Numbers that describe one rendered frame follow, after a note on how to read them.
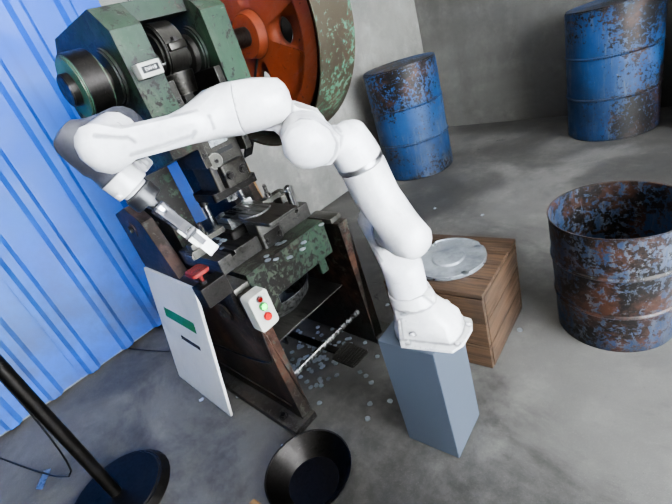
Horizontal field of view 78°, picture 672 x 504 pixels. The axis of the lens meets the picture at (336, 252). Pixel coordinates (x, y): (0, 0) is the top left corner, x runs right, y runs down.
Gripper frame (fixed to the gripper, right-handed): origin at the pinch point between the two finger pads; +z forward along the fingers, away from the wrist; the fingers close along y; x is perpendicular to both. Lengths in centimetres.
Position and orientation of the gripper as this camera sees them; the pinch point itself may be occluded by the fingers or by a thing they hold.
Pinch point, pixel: (204, 244)
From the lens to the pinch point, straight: 110.9
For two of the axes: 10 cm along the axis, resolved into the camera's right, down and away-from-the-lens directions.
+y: 5.2, 1.6, -8.4
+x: 5.9, -7.8, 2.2
